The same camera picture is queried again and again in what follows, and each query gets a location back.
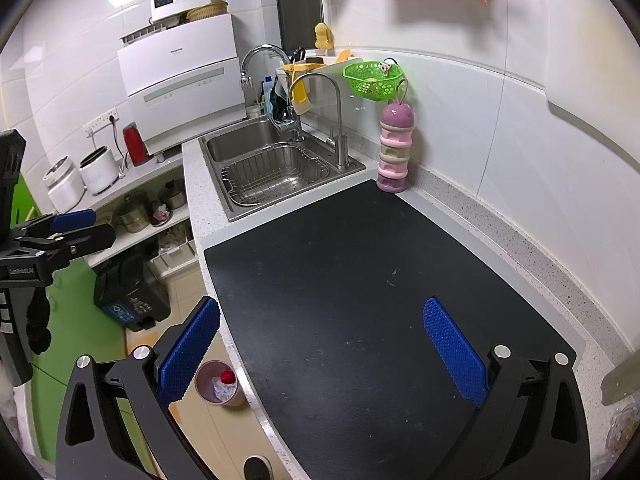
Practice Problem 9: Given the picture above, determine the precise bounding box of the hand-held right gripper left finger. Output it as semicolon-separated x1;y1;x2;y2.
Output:
55;296;222;480

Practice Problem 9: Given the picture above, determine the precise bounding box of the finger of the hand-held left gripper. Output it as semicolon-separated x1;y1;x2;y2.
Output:
17;223;117;271
12;208;97;241

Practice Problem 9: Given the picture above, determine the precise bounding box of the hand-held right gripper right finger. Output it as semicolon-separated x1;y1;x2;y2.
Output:
422;296;592;480

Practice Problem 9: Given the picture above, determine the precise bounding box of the pink waste bin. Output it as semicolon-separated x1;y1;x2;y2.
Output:
195;359;247;407

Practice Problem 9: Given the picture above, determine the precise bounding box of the person's left hand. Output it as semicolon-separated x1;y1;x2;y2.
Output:
26;287;52;356

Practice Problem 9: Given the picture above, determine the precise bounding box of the white rice cooker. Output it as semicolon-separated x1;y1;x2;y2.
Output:
42;156;85;213
79;146;121;196

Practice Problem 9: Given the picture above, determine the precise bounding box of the stainless steel pot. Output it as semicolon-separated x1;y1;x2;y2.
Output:
157;178;187;209
116;192;151;234

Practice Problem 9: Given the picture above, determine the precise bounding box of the brown floor mat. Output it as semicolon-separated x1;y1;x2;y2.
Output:
125;327;168;356

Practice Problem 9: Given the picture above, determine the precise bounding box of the white open shelf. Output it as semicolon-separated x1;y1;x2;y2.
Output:
82;152;197;281

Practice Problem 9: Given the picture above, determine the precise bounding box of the dark pedal bin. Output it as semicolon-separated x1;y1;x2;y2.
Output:
93;252;171;333

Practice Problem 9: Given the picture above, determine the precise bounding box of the red kettle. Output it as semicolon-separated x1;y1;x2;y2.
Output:
123;121;153;167

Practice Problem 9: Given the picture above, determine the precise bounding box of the black counter mat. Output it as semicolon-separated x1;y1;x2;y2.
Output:
203;179;577;480

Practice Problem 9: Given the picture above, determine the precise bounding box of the person's black shoe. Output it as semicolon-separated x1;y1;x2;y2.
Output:
243;455;275;480

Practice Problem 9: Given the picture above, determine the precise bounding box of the stainless steel sink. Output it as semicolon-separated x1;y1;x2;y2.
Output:
198;115;367;223

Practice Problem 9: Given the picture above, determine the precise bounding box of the grey flat blade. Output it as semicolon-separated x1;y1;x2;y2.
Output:
600;357;640;407

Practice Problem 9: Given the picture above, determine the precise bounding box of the white countertop dishwasher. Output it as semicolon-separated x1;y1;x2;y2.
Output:
117;12;249;157

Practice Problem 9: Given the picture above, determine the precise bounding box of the clear plastic wrapper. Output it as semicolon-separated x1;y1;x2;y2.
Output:
602;400;640;453

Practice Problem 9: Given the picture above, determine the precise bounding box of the purple stacked container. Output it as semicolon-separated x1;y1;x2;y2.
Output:
377;102;415;193

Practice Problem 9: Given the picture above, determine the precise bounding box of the blue bottle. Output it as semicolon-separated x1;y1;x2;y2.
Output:
262;75;277;116

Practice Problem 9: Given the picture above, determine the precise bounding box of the wicker basket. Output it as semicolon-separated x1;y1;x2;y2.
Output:
186;2;230;22

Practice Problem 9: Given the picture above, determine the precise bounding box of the tall chrome faucet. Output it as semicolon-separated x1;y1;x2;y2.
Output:
240;44;306;143

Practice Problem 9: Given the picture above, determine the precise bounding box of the slim chrome faucet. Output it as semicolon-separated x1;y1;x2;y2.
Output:
287;72;351;170

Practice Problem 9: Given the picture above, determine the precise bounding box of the green plastic basket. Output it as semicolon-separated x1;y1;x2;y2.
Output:
342;61;407;102

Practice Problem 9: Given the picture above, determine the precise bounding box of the green cabinet with handles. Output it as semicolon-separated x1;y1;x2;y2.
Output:
10;172;156;466

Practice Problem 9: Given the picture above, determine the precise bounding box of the white wall outlet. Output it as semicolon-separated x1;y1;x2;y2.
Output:
84;107;121;138

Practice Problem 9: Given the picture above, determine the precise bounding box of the steel wire sink basket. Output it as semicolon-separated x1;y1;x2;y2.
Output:
221;143;341;207

